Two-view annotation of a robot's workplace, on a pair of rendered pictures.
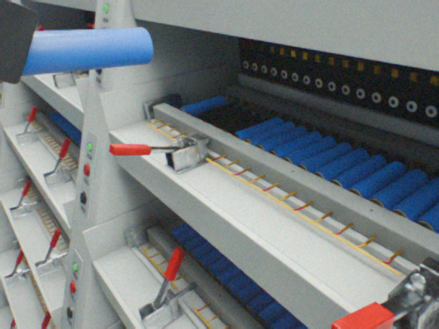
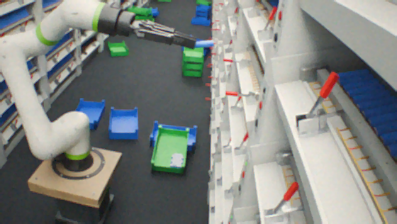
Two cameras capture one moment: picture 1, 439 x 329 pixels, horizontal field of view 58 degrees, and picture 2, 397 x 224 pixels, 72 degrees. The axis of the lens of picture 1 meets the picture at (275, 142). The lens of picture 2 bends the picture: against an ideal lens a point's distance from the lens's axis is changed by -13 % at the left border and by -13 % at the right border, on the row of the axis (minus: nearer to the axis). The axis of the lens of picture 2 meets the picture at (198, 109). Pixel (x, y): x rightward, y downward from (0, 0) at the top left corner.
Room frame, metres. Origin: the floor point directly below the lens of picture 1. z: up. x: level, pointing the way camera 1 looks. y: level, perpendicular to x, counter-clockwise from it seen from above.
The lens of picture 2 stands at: (-0.47, -0.55, 1.28)
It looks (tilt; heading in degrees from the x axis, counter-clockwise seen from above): 30 degrees down; 44
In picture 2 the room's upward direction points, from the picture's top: 8 degrees clockwise
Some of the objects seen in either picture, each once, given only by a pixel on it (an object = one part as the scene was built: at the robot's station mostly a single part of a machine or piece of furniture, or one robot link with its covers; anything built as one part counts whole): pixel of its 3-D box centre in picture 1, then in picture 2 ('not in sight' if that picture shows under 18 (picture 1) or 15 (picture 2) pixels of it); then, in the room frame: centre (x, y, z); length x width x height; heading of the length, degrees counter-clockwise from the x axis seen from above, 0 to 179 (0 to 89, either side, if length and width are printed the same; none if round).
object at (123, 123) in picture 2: not in sight; (123, 122); (0.51, 1.12, 0.04); 0.30 x 0.20 x 0.08; 58
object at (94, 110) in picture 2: not in sight; (88, 113); (0.34, 1.37, 0.04); 0.30 x 0.20 x 0.08; 50
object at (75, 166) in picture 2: not in sight; (67, 153); (-0.11, 0.61, 0.36); 0.26 x 0.15 x 0.06; 122
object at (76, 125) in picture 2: not in sight; (73, 135); (-0.08, 0.56, 0.48); 0.16 x 0.13 x 0.19; 17
